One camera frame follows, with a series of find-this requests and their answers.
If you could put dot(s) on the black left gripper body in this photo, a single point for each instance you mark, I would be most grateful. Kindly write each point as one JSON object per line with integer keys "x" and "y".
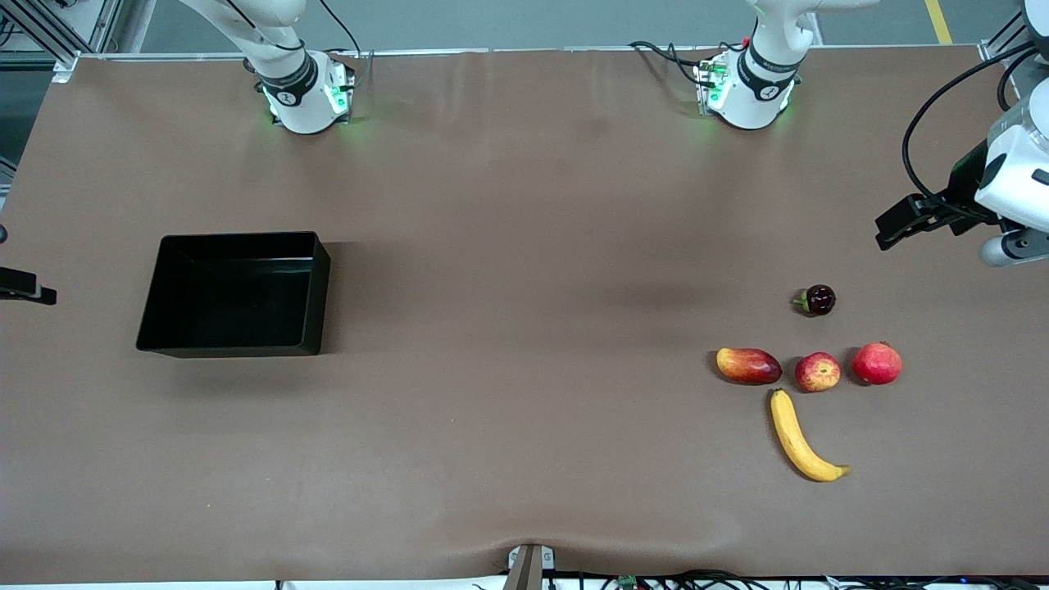
{"x": 965, "y": 184}

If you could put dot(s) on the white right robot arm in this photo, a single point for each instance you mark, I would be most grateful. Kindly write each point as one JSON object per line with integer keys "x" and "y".
{"x": 299, "y": 86}

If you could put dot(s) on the red yellow striped apple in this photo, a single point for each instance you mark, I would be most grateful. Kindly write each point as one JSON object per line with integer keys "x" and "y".
{"x": 818, "y": 372}

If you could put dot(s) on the red pomegranate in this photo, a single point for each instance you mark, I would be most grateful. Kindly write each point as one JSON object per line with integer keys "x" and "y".
{"x": 877, "y": 364}

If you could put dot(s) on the aluminium frame profile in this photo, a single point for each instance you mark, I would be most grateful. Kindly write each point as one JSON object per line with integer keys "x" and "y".
{"x": 49, "y": 33}
{"x": 1004, "y": 37}

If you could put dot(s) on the yellow banana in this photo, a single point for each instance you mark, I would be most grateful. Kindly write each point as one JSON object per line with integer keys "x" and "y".
{"x": 793, "y": 438}

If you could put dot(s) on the black rectangular plastic box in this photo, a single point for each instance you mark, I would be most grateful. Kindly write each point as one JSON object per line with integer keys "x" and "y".
{"x": 238, "y": 299}

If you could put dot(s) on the red yellow mango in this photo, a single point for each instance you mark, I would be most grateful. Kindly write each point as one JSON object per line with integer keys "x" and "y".
{"x": 750, "y": 366}

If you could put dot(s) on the brown table cover mat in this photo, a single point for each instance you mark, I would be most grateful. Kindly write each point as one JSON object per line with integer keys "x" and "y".
{"x": 492, "y": 410}

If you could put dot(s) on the dark purple mangosteen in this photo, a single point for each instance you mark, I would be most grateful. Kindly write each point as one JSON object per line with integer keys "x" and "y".
{"x": 819, "y": 300}

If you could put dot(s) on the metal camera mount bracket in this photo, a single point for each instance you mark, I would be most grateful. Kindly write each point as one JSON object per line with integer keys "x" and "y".
{"x": 529, "y": 567}

